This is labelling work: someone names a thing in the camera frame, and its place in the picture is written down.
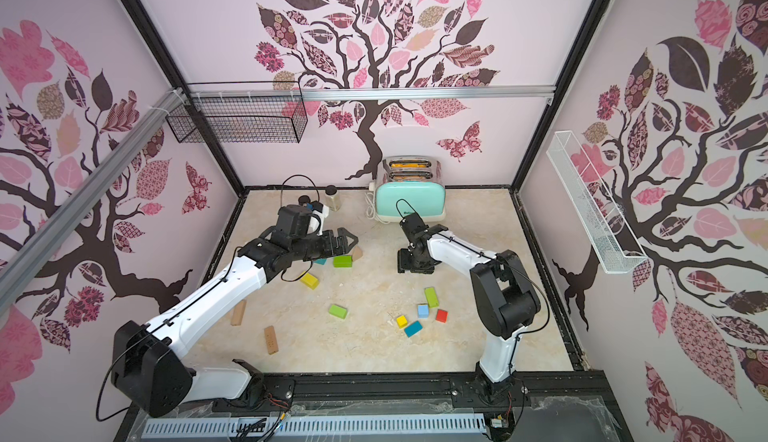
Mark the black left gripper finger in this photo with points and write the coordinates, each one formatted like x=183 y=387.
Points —
x=342 y=249
x=348 y=237

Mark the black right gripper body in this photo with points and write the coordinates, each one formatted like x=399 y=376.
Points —
x=412 y=256

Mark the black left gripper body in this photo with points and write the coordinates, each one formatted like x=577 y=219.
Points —
x=314 y=247

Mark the green block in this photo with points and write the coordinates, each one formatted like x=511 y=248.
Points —
x=431 y=297
x=344 y=261
x=338 y=311

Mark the natural wood plank block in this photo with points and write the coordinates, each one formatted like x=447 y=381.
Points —
x=271 y=340

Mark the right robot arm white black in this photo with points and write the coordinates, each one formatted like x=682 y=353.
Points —
x=505 y=297

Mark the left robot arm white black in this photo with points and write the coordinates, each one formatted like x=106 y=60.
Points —
x=148 y=358

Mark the yellow rectangular block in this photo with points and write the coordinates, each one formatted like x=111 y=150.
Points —
x=310 y=281

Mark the beige spice jar black lid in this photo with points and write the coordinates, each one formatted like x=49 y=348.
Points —
x=332 y=197

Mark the light blue cube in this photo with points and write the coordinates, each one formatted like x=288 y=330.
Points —
x=423 y=311

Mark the red cube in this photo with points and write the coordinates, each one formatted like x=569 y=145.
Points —
x=441 y=315

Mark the small yellow cube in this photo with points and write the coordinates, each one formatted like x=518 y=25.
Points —
x=401 y=321

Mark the teal block lower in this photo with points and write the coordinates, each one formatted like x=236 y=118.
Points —
x=413 y=329

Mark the mint green toaster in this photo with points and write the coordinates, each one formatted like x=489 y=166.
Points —
x=407 y=184

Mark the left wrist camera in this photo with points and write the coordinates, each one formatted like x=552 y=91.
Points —
x=318 y=216

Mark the black wire basket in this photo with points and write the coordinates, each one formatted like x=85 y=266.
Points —
x=260 y=112

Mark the white cable duct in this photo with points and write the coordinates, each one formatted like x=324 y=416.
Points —
x=312 y=428

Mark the white wire shelf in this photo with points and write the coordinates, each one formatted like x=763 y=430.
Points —
x=580 y=168

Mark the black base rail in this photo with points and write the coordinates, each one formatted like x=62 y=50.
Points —
x=462 y=390

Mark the aluminium rail back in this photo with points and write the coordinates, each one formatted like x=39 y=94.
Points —
x=423 y=93

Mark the aluminium rail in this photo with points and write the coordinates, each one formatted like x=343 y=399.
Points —
x=33 y=255
x=423 y=93

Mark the aluminium rail left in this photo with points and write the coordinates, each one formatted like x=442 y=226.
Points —
x=33 y=255

